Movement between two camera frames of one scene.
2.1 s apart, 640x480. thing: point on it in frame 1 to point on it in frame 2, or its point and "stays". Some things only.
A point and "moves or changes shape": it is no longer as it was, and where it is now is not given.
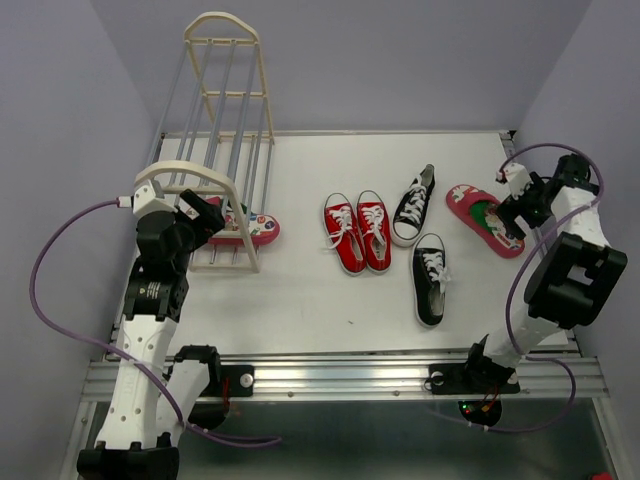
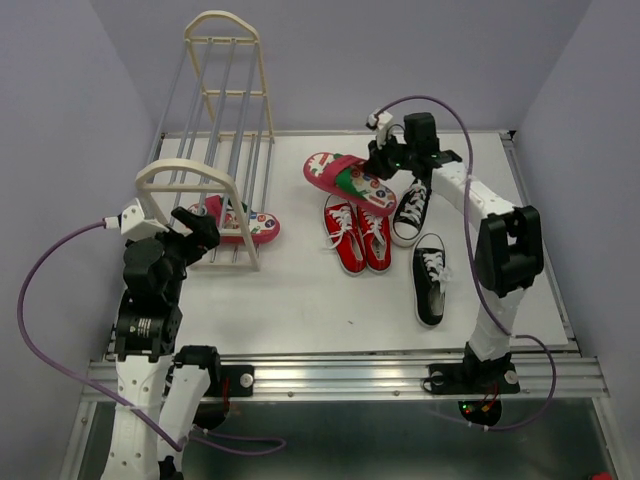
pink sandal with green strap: x=262 y=228 stays
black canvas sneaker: x=429 y=277 stays
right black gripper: x=508 y=208 to x=375 y=163
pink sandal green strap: x=478 y=210 moves or changes shape
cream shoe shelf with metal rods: x=217 y=138 stays
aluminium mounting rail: x=381 y=378 stays
